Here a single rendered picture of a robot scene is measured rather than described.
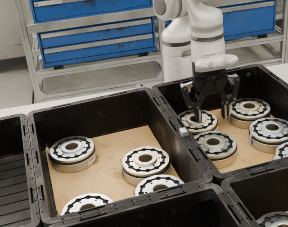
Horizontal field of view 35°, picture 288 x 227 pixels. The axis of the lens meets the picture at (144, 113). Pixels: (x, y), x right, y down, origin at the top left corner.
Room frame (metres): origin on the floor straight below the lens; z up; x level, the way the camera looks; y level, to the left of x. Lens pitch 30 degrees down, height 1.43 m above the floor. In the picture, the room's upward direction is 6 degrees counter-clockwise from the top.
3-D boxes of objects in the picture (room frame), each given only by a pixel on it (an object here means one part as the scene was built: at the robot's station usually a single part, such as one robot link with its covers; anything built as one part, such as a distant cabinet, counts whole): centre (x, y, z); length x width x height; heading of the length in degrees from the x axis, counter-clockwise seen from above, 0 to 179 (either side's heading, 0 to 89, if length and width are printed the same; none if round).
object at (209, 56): (0.91, -0.16, 1.05); 0.11 x 0.09 x 0.06; 7
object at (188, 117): (0.93, -0.12, 0.86); 0.05 x 0.05 x 0.01
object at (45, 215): (0.77, 0.08, 0.92); 0.40 x 0.30 x 0.02; 14
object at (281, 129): (0.86, -0.29, 0.86); 0.05 x 0.05 x 0.01
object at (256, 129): (0.86, -0.29, 0.86); 0.10 x 0.10 x 0.01
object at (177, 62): (1.18, -0.11, 0.88); 0.09 x 0.09 x 0.17; 11
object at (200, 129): (0.93, -0.12, 0.86); 0.10 x 0.10 x 0.01
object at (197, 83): (0.92, -0.16, 0.98); 0.08 x 0.08 x 0.09
